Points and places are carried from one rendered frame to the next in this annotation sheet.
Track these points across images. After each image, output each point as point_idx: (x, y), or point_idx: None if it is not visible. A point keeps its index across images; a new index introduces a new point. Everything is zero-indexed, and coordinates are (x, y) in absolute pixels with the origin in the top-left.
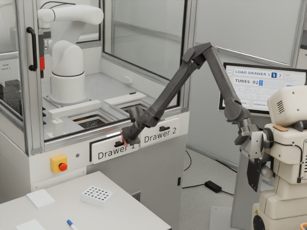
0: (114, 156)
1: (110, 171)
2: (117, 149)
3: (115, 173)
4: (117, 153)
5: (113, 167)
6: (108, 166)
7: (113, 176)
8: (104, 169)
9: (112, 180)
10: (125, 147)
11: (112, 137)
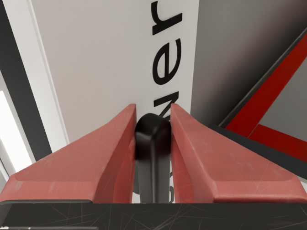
0: (188, 103)
1: (212, 48)
2: (156, 114)
3: (224, 11)
4: (178, 92)
5: (205, 34)
6: (193, 73)
7: (228, 21)
8: (195, 87)
9: (236, 18)
10: (162, 25)
11: (50, 149)
